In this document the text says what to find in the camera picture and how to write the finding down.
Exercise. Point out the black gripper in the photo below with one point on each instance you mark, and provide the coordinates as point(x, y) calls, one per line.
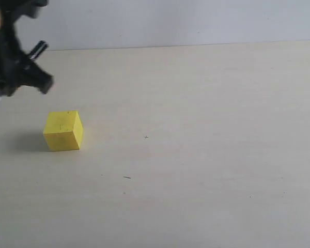
point(11, 53)

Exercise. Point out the black and white marker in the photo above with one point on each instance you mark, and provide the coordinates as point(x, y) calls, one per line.
point(9, 90)

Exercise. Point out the yellow cube block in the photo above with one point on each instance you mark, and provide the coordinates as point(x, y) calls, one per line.
point(63, 131)

